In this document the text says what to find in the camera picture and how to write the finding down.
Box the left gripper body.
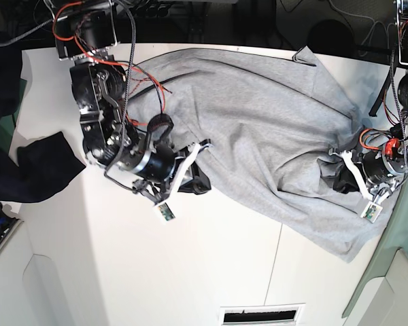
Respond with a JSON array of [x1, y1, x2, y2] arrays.
[[328, 148, 408, 199]]

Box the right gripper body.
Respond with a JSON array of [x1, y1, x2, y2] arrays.
[[126, 139, 211, 197]]

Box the grey t-shirt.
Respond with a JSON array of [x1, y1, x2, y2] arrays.
[[141, 48, 395, 262]]

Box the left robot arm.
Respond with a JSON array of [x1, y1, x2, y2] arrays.
[[329, 1, 408, 202]]

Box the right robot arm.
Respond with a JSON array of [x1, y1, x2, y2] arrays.
[[46, 1, 211, 204]]

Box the dark navy cloth pile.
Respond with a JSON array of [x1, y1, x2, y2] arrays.
[[0, 45, 85, 203]]

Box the black round stool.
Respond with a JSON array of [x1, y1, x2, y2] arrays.
[[307, 20, 356, 58]]

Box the grey cables on floor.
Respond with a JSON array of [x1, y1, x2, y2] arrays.
[[326, 0, 395, 58]]

